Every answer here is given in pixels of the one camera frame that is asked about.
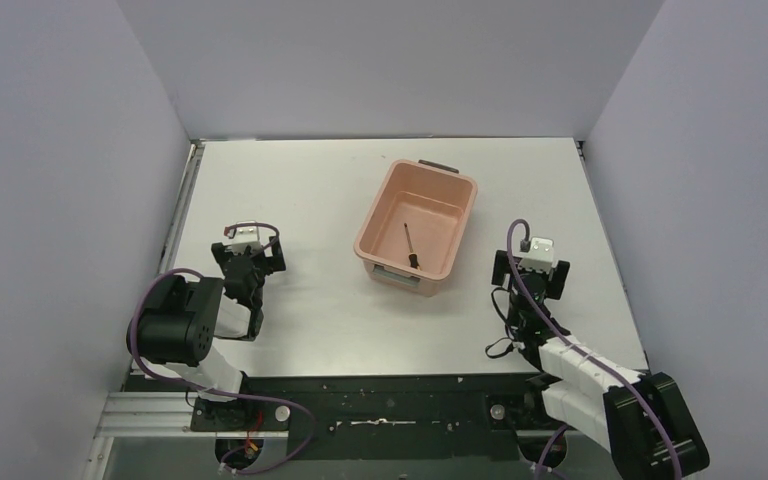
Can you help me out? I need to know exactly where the yellow black screwdriver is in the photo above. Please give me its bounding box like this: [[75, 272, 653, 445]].
[[403, 223, 420, 270]]

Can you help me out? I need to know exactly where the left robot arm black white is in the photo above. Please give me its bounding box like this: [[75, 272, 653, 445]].
[[126, 228, 286, 430]]

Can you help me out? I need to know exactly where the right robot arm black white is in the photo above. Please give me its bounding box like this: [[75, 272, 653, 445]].
[[491, 246, 710, 479]]

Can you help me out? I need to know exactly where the pink plastic bin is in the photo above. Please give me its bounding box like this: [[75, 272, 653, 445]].
[[353, 159, 478, 297]]

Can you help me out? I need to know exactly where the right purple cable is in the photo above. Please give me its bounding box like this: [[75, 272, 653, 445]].
[[505, 218, 685, 480]]

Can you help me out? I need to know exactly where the purple cable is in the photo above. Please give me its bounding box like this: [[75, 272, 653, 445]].
[[128, 221, 320, 477], [505, 218, 685, 480]]

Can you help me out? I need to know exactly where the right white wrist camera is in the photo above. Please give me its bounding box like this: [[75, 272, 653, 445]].
[[518, 237, 555, 274]]

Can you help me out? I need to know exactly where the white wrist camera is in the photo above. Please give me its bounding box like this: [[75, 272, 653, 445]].
[[223, 222, 262, 255], [518, 237, 555, 274]]

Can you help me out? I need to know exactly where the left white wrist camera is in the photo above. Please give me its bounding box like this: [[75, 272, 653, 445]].
[[223, 222, 262, 255]]

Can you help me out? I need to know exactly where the aluminium left side rail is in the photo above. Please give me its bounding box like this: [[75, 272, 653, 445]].
[[157, 140, 205, 273]]

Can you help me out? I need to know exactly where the aluminium rail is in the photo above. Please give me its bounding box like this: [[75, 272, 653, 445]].
[[96, 375, 560, 439], [157, 140, 205, 273]]

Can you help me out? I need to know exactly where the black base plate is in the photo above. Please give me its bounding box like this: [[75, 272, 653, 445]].
[[122, 370, 658, 464]]

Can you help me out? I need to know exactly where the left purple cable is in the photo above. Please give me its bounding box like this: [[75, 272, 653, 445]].
[[128, 221, 320, 477]]

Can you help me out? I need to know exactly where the aluminium front rail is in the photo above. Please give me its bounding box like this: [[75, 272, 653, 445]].
[[96, 375, 560, 439]]

